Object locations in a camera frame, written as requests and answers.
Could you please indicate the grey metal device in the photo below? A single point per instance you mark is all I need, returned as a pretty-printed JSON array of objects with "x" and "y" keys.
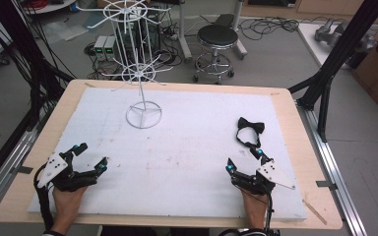
[{"x": 336, "y": 31}]

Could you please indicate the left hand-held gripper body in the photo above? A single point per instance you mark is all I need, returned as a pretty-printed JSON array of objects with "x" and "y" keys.
[{"x": 62, "y": 177}]

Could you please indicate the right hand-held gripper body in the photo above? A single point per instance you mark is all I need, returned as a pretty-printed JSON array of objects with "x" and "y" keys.
[{"x": 259, "y": 182}]

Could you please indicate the black round stool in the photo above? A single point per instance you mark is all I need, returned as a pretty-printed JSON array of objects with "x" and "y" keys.
[{"x": 217, "y": 35}]

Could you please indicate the thin wooden stick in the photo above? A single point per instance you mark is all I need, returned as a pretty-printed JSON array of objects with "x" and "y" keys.
[{"x": 315, "y": 212}]

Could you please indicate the black bow tie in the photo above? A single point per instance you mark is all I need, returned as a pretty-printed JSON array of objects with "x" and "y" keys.
[{"x": 251, "y": 125}]

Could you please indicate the white table leg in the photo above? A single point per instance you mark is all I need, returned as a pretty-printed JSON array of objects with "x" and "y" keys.
[
  {"x": 184, "y": 32},
  {"x": 239, "y": 31}
]

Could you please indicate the grey power supply unit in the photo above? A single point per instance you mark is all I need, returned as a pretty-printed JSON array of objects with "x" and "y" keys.
[
  {"x": 110, "y": 46},
  {"x": 100, "y": 46}
]

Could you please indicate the black tape piece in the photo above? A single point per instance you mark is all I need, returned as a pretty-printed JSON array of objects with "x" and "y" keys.
[
  {"x": 24, "y": 169},
  {"x": 326, "y": 185}
]

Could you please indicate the white foam board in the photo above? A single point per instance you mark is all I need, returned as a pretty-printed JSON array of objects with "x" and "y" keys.
[{"x": 183, "y": 147}]

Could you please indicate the dark foot pedal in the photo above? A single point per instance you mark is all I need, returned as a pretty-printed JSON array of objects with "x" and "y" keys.
[{"x": 224, "y": 20}]

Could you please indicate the person's left hand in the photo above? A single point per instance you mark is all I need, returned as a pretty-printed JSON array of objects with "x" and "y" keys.
[{"x": 67, "y": 205}]

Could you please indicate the aluminium rail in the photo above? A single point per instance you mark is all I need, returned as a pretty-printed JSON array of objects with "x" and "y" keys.
[
  {"x": 334, "y": 170},
  {"x": 10, "y": 164}
]

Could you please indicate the person's right hand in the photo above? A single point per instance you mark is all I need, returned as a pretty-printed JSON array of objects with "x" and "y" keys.
[{"x": 254, "y": 205}]

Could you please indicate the black metal frame post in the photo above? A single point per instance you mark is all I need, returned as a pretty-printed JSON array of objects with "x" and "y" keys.
[
  {"x": 341, "y": 49},
  {"x": 19, "y": 39}
]

